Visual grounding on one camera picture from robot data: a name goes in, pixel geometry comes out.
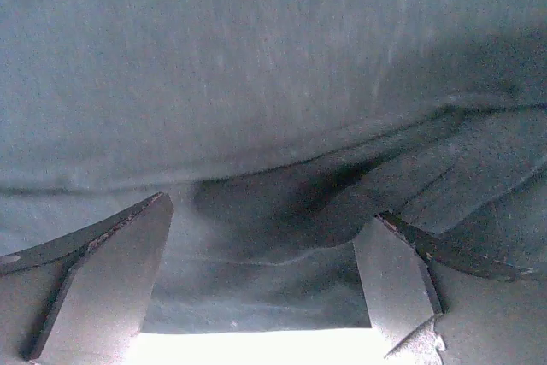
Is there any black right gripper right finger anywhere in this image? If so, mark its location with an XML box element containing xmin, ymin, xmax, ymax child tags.
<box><xmin>353</xmin><ymin>212</ymin><xmax>546</xmax><ymax>358</ymax></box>

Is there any black t-shirt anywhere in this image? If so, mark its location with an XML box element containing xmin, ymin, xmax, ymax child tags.
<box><xmin>1</xmin><ymin>0</ymin><xmax>546</xmax><ymax>364</ymax></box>

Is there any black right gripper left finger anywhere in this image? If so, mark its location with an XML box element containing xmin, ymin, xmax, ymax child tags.
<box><xmin>1</xmin><ymin>192</ymin><xmax>173</xmax><ymax>361</ymax></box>

